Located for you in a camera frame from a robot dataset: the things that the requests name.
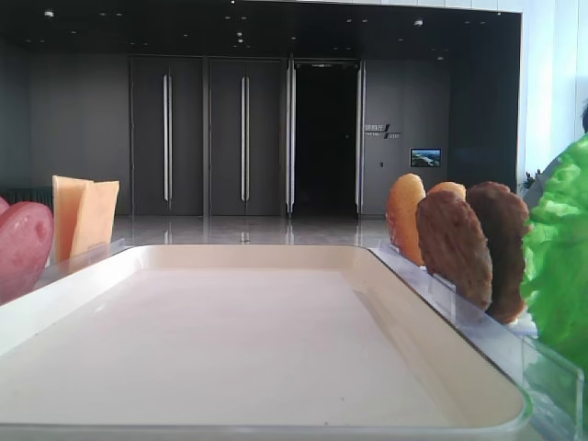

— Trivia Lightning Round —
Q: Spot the brown meat patty inner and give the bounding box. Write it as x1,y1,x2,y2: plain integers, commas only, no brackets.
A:
416,190,492,311

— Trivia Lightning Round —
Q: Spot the brown meat patty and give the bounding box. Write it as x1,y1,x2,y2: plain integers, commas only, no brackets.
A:
416,190,492,311
466,181,529,324

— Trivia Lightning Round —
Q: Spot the orange cheese slice inner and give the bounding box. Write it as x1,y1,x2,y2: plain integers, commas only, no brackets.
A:
70,181,119,258

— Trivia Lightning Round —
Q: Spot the orange cheese slice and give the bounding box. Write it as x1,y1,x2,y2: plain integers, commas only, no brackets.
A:
70,181,119,258
52,175,93,264

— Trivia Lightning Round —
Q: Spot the brown meat patty outer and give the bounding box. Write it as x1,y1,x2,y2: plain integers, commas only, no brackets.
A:
466,181,529,324

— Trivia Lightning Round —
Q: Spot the orange cheese slice outer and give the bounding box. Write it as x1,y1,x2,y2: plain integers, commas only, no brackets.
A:
52,175,93,264

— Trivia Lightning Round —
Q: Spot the green lettuce leaf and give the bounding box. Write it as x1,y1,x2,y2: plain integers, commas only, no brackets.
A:
521,136,587,366

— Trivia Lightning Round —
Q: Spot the red tomato slice inner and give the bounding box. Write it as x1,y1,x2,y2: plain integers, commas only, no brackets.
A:
0,198,10,214

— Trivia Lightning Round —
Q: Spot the golden bun slice right inner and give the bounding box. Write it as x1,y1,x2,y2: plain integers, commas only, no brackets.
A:
386,174,425,266

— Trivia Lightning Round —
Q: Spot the golden bun slice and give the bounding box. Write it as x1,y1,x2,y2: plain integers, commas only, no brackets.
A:
386,174,425,266
428,181,467,200

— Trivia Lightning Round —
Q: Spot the dark double door middle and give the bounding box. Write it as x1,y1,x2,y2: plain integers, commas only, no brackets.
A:
209,60,282,216

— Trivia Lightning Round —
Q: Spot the dark double door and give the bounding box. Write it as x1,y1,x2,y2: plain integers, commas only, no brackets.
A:
130,57,203,216
209,60,282,216

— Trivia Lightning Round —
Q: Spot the dark double door left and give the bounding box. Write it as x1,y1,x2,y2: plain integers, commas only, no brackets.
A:
130,57,203,216

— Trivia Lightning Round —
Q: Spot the golden bun slice far right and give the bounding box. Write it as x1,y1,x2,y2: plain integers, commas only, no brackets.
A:
428,181,467,200

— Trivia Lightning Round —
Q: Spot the cream rectangular tray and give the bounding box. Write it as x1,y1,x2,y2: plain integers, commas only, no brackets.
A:
1,245,532,440

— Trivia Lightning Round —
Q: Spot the clear acrylic rack left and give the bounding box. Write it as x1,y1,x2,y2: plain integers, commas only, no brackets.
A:
1,239,128,305

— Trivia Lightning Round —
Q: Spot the clear acrylic rack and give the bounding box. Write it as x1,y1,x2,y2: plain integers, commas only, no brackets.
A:
1,239,128,305
372,243,587,440

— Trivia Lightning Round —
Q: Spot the clear acrylic rack right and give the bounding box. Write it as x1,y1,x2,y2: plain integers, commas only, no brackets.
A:
372,243,587,440

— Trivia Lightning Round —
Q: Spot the small wall screen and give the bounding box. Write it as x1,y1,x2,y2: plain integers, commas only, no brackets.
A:
410,149,442,168

